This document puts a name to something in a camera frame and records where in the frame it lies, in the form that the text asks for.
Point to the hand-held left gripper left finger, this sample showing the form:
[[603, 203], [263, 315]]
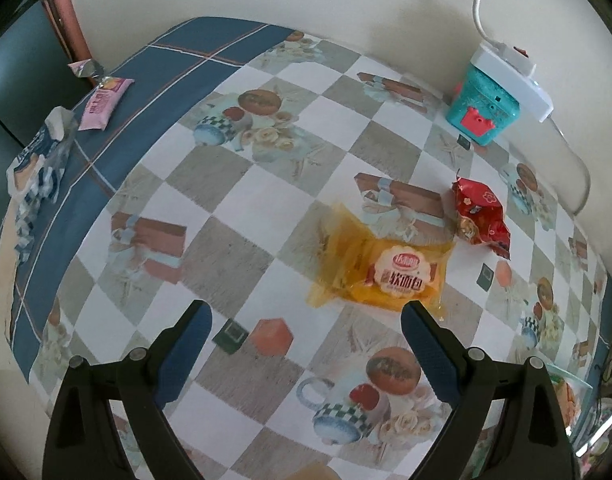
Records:
[[183, 355]]

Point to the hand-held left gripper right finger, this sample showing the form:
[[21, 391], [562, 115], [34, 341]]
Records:
[[433, 355]]

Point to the yellow bread packet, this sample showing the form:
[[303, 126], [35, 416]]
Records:
[[386, 275]]

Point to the red snack packet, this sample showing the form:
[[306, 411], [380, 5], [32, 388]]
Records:
[[481, 215]]

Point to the blue plaid cloth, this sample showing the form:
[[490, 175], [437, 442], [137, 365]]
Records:
[[110, 160]]

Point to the teal box with red label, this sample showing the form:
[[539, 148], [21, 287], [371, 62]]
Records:
[[481, 105]]

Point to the light pink packet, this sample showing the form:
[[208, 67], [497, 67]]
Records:
[[104, 102]]

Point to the white power strip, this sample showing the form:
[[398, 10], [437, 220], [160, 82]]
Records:
[[511, 77]]

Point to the silver pink wrapper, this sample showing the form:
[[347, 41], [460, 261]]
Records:
[[85, 68]]

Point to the dark cabinet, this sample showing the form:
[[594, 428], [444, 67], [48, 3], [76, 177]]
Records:
[[15, 85]]

